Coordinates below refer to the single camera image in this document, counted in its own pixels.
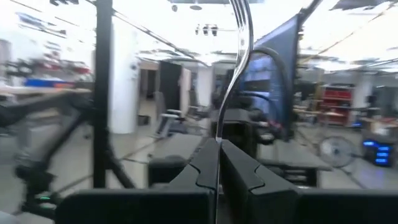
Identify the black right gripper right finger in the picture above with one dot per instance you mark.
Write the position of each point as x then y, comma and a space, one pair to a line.
248, 183

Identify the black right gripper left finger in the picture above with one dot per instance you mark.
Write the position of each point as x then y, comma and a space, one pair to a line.
202, 174

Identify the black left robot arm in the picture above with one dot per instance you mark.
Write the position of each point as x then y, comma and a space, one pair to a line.
40, 149

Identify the round floor fan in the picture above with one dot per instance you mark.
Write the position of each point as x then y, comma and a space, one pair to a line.
337, 151

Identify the large blue-screen monitor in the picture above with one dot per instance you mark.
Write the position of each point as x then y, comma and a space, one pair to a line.
273, 74

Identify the red storage shelf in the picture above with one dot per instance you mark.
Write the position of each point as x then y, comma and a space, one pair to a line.
337, 104

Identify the white pillar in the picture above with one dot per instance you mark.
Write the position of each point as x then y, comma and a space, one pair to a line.
124, 81

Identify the blue-lit computer tower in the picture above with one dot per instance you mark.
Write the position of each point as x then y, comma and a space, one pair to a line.
377, 151

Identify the black vertical frame post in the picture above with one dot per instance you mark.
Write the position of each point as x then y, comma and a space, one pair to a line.
102, 93

